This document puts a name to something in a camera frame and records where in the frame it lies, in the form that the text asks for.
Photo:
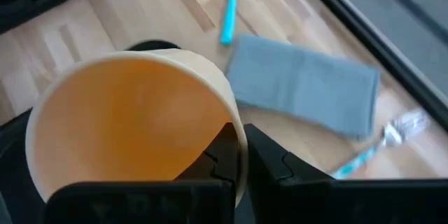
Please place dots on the black plastic serving tray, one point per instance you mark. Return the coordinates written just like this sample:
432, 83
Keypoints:
10, 168

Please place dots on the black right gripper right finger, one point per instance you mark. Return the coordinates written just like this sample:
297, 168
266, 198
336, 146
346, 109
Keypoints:
269, 161

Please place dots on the grey cloth napkin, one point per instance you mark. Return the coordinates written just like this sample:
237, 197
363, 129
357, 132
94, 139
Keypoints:
301, 84

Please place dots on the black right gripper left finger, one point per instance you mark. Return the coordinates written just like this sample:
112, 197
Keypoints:
224, 157

